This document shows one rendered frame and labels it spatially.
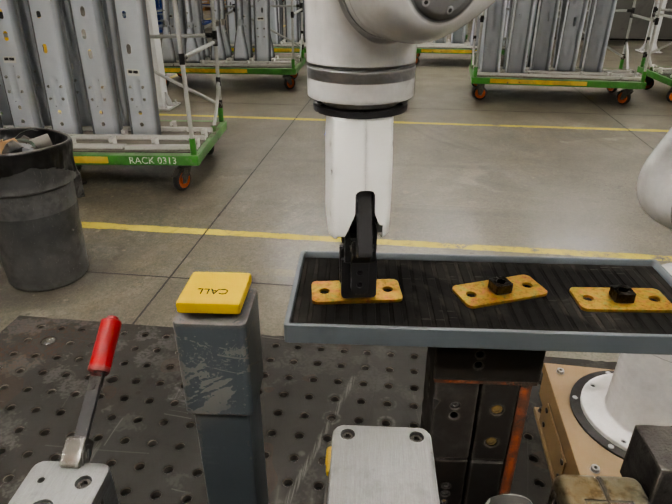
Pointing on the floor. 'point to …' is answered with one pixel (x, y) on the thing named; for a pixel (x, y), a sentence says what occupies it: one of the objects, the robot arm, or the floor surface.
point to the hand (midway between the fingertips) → (357, 270)
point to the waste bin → (40, 209)
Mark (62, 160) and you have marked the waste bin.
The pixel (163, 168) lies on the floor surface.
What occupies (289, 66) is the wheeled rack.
